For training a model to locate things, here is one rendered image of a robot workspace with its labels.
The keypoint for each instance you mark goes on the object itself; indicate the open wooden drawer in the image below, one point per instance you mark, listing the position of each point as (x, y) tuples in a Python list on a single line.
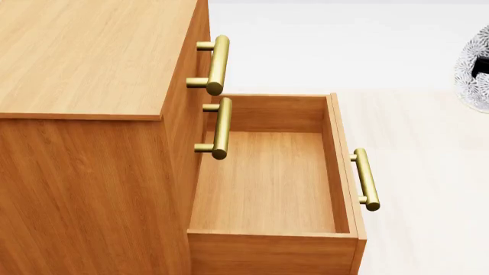
[(267, 183)]

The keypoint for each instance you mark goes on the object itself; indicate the black white patterned bowl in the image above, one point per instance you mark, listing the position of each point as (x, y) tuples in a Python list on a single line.
[(471, 77)]

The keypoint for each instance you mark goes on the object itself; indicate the wooden drawer cabinet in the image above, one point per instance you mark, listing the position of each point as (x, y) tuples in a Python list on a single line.
[(84, 143)]

